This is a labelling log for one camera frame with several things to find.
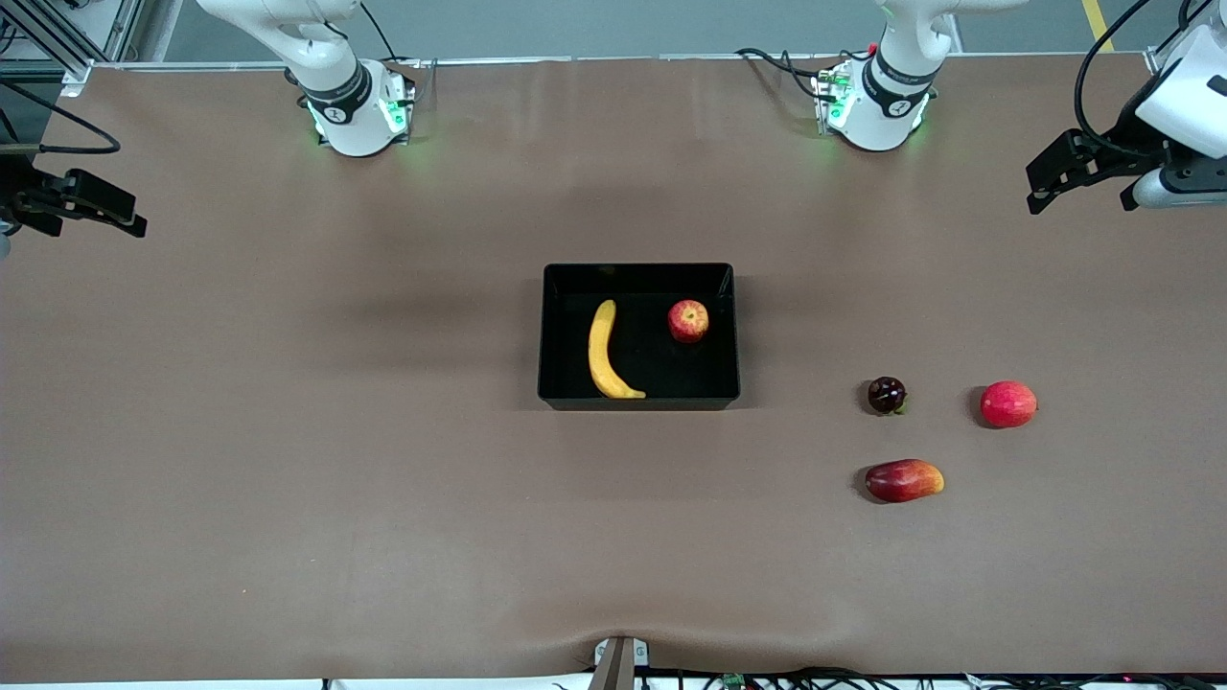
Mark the red yellow mango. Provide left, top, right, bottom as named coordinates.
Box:
left=865, top=459, right=946, bottom=504

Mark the brown table mat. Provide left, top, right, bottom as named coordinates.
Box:
left=0, top=53, right=1227, bottom=683

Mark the black arm base cable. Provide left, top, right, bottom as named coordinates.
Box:
left=359, top=0, right=425, bottom=70
left=735, top=45, right=841, bottom=103

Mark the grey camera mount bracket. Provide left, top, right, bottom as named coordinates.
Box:
left=588, top=635, right=651, bottom=690

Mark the red yellow striped apple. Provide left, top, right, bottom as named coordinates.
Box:
left=668, top=299, right=710, bottom=344

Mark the yellow banana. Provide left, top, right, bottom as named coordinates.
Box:
left=588, top=299, right=647, bottom=400

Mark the black plastic box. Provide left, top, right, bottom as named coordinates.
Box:
left=538, top=263, right=741, bottom=412

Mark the round red pomegranate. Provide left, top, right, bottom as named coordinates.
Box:
left=980, top=380, right=1039, bottom=429

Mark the yellow floor tape strip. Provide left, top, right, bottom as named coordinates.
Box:
left=1081, top=0, right=1119, bottom=54

